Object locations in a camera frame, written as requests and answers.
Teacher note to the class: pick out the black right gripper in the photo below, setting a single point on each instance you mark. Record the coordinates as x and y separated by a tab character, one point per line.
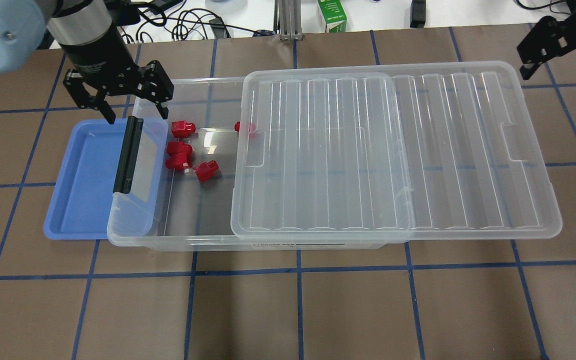
554	44

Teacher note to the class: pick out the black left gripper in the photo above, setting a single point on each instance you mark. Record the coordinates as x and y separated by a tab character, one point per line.
97	56

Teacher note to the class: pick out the clear plastic box lid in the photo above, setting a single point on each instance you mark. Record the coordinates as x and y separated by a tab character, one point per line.
476	167

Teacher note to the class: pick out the clear plastic storage box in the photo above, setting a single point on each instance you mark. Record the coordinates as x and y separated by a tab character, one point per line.
188	200

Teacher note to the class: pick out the black power adapter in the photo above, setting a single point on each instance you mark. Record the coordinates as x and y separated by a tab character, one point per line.
159	7

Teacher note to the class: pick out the blue plastic tray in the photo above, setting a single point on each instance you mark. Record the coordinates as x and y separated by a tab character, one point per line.
108	184

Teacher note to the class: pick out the green white carton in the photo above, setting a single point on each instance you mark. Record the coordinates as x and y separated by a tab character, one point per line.
332	16

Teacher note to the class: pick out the aluminium frame post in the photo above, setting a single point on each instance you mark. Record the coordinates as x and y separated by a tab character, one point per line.
288	20

